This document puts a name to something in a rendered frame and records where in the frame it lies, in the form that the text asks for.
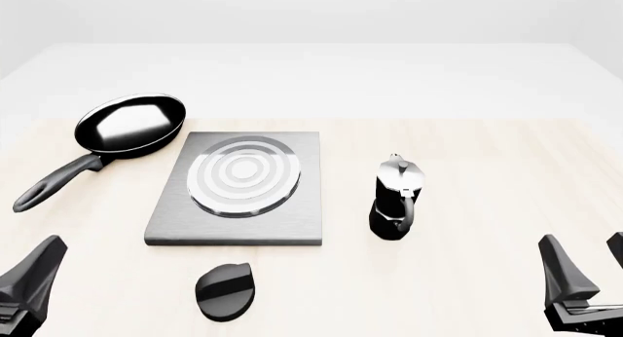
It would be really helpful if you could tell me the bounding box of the round black stove knob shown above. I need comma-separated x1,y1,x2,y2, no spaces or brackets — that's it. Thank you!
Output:
194,261,257,323

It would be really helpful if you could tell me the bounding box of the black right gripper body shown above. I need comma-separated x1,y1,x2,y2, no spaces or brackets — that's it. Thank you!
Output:
543,295,623,337

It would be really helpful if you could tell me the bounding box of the black frying pan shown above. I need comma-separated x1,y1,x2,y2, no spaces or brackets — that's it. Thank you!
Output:
12,92,188,214

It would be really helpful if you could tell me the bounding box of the black moka pot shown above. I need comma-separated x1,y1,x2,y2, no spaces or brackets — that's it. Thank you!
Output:
368,153,426,241

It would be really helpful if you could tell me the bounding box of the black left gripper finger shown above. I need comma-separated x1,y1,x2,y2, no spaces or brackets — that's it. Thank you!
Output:
0,235,69,325

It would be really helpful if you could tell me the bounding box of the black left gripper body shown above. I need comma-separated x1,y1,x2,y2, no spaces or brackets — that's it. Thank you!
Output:
0,290,40,337

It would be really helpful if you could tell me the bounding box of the flat grey stove plate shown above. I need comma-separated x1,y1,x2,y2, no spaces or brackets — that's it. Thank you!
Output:
143,131,324,247

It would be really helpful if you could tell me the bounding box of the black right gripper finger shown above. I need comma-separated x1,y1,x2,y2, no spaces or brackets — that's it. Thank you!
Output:
537,234,602,309
605,231,623,271

